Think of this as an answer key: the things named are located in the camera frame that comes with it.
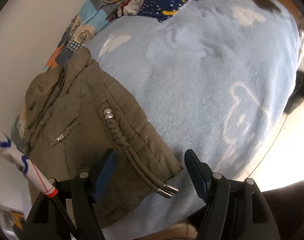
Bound olive hooded puffer jacket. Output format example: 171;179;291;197
24;48;182;228

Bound light blue cloud bedsheet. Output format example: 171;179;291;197
85;0;304;240

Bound black object on bed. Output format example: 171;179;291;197
252;0;282;14

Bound patchwork cartoon quilt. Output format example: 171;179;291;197
12;0;126;155

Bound black cable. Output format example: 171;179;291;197
53;195;79;240

